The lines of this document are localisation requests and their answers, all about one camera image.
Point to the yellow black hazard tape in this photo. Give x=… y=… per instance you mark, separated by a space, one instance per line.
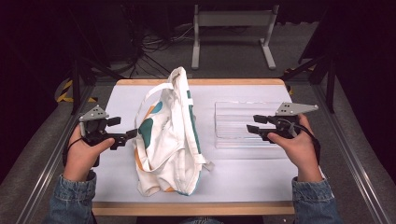
x=63 y=93

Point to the person's denim legs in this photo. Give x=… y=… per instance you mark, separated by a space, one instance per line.
x=200 y=221

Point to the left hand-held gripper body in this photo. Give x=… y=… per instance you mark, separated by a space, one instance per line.
x=92 y=124

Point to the person's right hand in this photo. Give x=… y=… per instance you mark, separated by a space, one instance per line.
x=300 y=152

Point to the aluminium frame rail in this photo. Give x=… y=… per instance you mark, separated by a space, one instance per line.
x=56 y=149
x=348 y=149

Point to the black tripod stand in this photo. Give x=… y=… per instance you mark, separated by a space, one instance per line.
x=76 y=81
x=330 y=84

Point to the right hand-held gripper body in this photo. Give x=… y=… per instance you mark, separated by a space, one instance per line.
x=288 y=119

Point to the clear plastic container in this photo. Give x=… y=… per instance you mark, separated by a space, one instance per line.
x=236 y=124

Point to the white patterned tote bag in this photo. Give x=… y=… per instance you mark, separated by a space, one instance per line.
x=171 y=137

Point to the white metal stand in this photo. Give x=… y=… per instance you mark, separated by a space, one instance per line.
x=233 y=18

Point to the person's left hand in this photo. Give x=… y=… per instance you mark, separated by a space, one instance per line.
x=79 y=158

